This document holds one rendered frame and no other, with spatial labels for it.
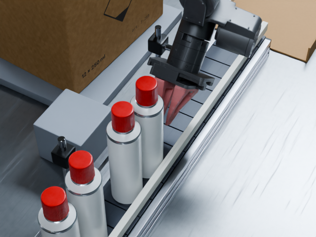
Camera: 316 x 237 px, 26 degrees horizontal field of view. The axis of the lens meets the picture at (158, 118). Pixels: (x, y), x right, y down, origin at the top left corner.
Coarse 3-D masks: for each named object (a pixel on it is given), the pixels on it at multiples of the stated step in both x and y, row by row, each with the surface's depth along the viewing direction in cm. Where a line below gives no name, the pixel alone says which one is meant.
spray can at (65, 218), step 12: (48, 192) 87; (60, 192) 87; (48, 204) 86; (60, 204) 86; (48, 216) 88; (60, 216) 88; (72, 216) 90; (48, 228) 89; (60, 228) 89; (72, 228) 90
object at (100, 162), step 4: (232, 0) 133; (104, 152) 107; (100, 156) 107; (104, 156) 107; (108, 156) 107; (96, 160) 106; (100, 160) 106; (104, 160) 106; (108, 160) 108; (96, 164) 106; (100, 164) 106; (104, 164) 107; (100, 168) 106; (40, 232) 98; (36, 236) 97; (40, 236) 97
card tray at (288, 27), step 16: (240, 0) 153; (256, 0) 153; (272, 0) 153; (288, 0) 153; (304, 0) 153; (272, 16) 149; (288, 16) 149; (304, 16) 149; (272, 32) 145; (288, 32) 145; (304, 32) 145; (272, 48) 142; (288, 48) 142; (304, 48) 142
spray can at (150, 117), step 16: (144, 80) 101; (144, 96) 100; (160, 96) 105; (144, 112) 102; (160, 112) 103; (144, 128) 104; (160, 128) 106; (144, 144) 107; (160, 144) 109; (144, 160) 110; (160, 160) 112; (144, 176) 113
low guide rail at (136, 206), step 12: (264, 24) 135; (240, 60) 128; (228, 72) 126; (228, 84) 126; (216, 96) 122; (204, 108) 120; (192, 120) 118; (192, 132) 117; (180, 144) 114; (168, 156) 113; (168, 168) 113; (156, 180) 110; (144, 192) 108; (132, 204) 106; (144, 204) 109; (132, 216) 105; (120, 228) 104
